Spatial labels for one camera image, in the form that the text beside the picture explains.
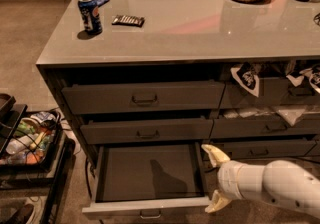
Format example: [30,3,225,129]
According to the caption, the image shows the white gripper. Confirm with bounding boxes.
[201,144,247,213]

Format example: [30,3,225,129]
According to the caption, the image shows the grey drawer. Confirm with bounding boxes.
[62,81,224,115]
[80,118,213,144]
[213,137,316,160]
[220,77,320,109]
[82,141,210,219]
[211,115,320,139]

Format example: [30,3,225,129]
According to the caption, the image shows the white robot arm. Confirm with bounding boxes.
[201,144,320,218]

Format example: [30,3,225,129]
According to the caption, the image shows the clear plastic bags in drawer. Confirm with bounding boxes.
[222,105,320,126]

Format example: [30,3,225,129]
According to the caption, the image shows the grey drawer cabinet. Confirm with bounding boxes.
[37,0,320,160]

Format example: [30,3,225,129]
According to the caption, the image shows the dark snack bar wrapper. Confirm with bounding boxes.
[112,15,145,27]

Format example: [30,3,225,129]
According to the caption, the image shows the black tray of snacks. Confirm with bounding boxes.
[0,110,62,169]

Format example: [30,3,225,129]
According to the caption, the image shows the black cart rack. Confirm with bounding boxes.
[0,93,75,224]

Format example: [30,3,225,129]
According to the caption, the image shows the blue pepsi can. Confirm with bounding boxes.
[78,0,110,35]

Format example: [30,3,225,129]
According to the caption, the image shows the black floor cable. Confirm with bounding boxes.
[83,157,104,224]

